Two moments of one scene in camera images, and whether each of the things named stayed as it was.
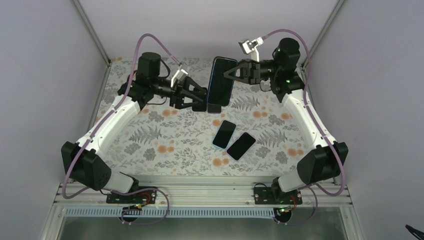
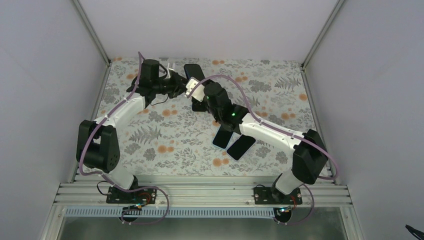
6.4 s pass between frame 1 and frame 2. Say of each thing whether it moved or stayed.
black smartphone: moved
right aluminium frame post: stayed
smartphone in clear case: stayed
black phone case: stayed
